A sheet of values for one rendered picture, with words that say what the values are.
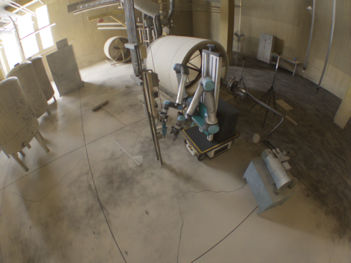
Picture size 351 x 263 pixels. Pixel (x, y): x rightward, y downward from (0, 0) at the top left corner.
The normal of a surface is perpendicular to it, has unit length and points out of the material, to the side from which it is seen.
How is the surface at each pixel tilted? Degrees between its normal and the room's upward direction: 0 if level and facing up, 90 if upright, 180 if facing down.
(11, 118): 90
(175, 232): 0
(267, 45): 90
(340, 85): 90
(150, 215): 0
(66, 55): 90
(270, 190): 0
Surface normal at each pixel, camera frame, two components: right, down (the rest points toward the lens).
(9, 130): 0.79, 0.38
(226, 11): -0.83, 0.40
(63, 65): 0.55, 0.53
